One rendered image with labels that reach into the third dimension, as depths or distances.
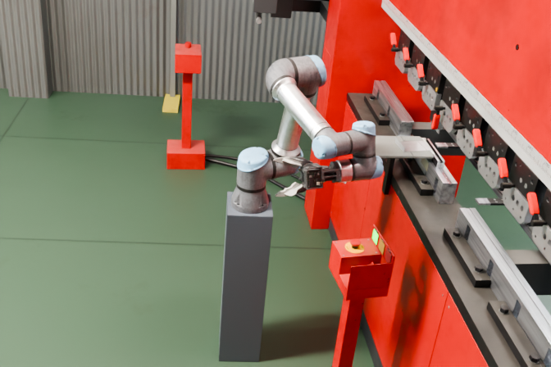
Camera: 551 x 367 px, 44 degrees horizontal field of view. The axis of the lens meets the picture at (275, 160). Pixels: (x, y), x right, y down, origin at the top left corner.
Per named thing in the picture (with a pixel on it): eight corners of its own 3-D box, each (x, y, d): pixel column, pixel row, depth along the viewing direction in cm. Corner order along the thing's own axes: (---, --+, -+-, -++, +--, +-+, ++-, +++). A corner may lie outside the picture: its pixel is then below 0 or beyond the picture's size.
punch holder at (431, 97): (421, 97, 279) (428, 59, 271) (440, 97, 280) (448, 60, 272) (432, 112, 266) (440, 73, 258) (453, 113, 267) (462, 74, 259)
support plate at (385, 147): (359, 137, 283) (360, 135, 283) (419, 138, 287) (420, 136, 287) (370, 157, 268) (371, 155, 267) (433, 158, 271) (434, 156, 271)
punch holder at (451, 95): (436, 118, 261) (445, 78, 254) (457, 118, 263) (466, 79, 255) (450, 135, 248) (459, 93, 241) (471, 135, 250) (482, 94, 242)
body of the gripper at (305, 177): (304, 167, 211) (340, 163, 214) (297, 162, 220) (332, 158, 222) (306, 191, 213) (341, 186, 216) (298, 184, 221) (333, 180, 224)
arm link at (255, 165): (230, 178, 267) (232, 147, 261) (260, 172, 274) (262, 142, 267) (244, 192, 258) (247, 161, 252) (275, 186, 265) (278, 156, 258)
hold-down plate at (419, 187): (398, 159, 293) (399, 153, 292) (410, 160, 294) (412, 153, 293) (420, 196, 267) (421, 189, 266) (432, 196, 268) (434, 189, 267)
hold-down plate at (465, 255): (442, 234, 244) (443, 227, 243) (456, 233, 245) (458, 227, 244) (474, 287, 218) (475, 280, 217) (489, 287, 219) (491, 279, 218)
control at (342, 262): (328, 266, 257) (334, 227, 249) (367, 262, 261) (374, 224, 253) (345, 301, 240) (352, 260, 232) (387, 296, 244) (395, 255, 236)
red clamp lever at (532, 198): (527, 191, 186) (534, 225, 182) (541, 191, 186) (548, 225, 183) (524, 193, 187) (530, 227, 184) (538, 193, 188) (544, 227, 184)
